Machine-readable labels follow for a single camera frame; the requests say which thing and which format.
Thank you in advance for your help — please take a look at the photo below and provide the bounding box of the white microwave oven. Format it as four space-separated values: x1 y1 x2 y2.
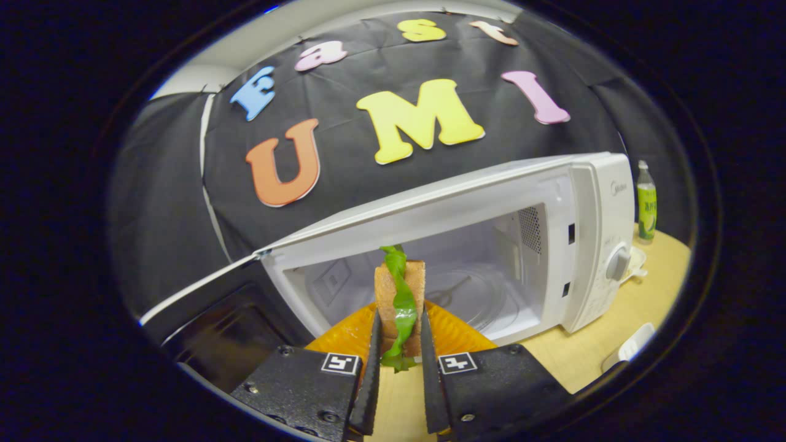
140 152 636 397

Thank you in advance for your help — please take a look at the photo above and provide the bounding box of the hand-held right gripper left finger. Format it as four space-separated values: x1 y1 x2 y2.
230 301 383 442

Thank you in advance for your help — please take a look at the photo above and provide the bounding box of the black backdrop cloth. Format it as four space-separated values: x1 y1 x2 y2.
107 9 691 320

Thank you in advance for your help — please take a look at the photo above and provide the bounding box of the white rectangular tray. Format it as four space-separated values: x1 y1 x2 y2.
602 323 656 372

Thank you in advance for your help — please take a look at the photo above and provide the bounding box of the bread and lettuce sandwich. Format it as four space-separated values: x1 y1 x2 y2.
375 244 427 374

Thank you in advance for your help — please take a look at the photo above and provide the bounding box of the green drink bottle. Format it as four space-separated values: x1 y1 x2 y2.
637 161 658 241

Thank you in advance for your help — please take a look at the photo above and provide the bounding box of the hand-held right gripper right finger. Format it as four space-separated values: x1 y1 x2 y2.
419 301 575 440

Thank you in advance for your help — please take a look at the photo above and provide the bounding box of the white divided seasoning dish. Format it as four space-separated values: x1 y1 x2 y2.
620 246 648 283

